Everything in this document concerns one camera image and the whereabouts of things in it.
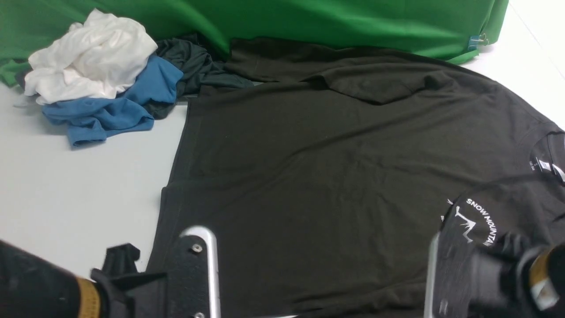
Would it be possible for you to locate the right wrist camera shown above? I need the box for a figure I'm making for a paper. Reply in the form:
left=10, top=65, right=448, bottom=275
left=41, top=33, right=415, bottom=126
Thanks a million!
left=423, top=216, right=474, bottom=318

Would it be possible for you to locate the white crumpled shirt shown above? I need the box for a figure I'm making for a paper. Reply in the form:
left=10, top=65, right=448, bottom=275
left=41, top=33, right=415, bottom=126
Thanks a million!
left=24, top=9, right=158, bottom=105

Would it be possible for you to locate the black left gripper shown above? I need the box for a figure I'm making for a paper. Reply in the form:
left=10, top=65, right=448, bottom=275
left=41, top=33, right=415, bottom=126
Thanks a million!
left=90, top=243, right=168, bottom=318

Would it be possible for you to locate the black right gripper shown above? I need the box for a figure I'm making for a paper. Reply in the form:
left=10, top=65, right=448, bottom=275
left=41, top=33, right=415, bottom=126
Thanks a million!
left=468, top=233, right=537, bottom=318

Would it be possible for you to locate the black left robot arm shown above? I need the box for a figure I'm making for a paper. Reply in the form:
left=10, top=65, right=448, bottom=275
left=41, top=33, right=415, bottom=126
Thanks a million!
left=0, top=241, right=168, bottom=318

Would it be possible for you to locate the green backdrop cloth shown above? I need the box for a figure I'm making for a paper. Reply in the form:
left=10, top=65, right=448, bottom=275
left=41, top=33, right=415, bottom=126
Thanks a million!
left=0, top=0, right=508, bottom=86

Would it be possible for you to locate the blue binder clip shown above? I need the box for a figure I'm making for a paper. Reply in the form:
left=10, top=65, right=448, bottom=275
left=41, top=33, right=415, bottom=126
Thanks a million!
left=467, top=34, right=489, bottom=52

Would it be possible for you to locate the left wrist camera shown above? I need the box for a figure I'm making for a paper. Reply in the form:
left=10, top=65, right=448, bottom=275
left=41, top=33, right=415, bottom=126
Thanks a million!
left=165, top=226, right=221, bottom=318

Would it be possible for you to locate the dark gray long-sleeve shirt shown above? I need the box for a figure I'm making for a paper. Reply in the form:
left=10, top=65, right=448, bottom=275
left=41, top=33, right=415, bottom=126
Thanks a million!
left=147, top=38, right=564, bottom=318

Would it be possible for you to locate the dark teal crumpled shirt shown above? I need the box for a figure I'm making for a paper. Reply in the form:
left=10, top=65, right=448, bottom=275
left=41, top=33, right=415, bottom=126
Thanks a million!
left=139, top=34, right=254, bottom=120

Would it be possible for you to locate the blue crumpled shirt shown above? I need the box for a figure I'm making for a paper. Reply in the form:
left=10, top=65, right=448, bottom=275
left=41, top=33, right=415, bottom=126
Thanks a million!
left=41, top=56, right=183, bottom=148

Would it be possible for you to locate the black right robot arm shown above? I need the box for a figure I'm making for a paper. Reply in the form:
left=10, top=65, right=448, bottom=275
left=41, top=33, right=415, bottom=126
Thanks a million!
left=467, top=233, right=565, bottom=318

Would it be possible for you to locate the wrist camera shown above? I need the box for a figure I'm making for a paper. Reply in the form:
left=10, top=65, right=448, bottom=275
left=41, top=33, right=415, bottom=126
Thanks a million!
left=165, top=226, right=221, bottom=318
left=423, top=216, right=474, bottom=318

